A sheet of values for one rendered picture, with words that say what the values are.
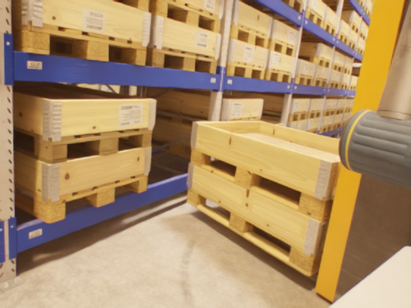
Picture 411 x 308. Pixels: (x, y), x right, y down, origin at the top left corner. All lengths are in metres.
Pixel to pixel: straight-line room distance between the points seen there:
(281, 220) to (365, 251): 0.51
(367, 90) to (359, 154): 0.78
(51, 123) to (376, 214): 1.66
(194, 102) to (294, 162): 1.69
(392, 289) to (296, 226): 1.48
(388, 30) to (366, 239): 0.99
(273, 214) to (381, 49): 1.08
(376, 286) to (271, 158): 1.56
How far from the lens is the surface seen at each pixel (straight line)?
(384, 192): 1.73
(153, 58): 2.37
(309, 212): 1.95
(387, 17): 1.82
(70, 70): 1.95
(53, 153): 1.90
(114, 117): 2.11
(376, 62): 1.79
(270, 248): 2.22
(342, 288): 1.97
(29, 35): 1.82
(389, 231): 1.76
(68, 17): 1.92
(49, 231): 2.11
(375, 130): 1.03
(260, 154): 2.11
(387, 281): 0.59
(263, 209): 2.16
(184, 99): 3.48
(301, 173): 1.94
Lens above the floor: 1.17
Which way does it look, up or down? 12 degrees down
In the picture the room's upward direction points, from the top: 6 degrees clockwise
